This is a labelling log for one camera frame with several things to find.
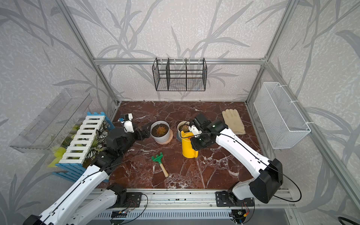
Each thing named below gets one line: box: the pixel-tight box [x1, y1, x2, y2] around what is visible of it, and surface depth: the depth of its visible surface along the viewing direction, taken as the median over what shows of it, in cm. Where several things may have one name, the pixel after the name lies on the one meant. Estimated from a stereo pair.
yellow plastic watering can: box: [180, 130, 199, 159], surface depth 77 cm
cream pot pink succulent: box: [176, 120, 190, 142], surface depth 96 cm
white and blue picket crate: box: [52, 111, 116, 183], surface depth 69 cm
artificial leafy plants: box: [47, 120, 109, 168], surface depth 68 cm
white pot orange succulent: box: [150, 120, 171, 143], surface depth 92 cm
